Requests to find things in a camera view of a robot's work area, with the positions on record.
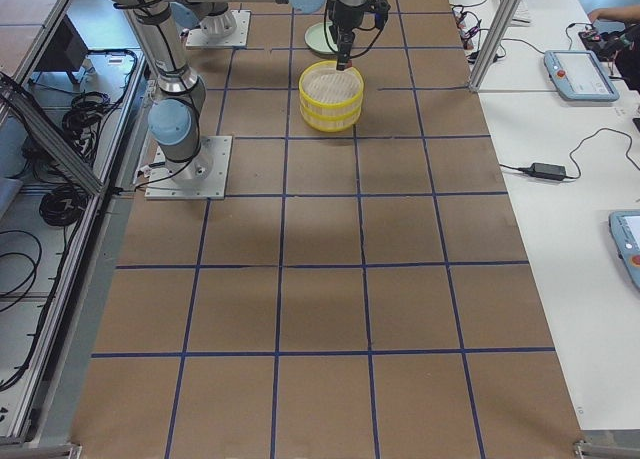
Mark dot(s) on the black power brick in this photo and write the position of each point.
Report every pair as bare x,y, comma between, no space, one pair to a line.
545,171

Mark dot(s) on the yellow bamboo steamer layer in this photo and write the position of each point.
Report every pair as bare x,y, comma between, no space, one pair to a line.
323,86
329,123

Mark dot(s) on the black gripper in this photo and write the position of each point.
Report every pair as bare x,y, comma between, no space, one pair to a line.
344,15

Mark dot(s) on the light green round plate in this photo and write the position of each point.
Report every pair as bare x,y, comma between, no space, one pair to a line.
318,38

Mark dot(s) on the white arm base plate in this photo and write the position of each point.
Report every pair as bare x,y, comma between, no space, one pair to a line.
204,178
227,30

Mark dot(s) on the right side frame post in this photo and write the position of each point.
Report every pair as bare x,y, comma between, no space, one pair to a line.
500,23

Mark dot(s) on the teach pendant with red button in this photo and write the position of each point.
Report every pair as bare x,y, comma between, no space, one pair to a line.
579,76

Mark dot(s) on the person forearm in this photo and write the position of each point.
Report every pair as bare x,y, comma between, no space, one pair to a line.
624,14

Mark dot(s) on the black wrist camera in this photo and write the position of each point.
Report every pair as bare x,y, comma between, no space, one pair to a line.
380,10

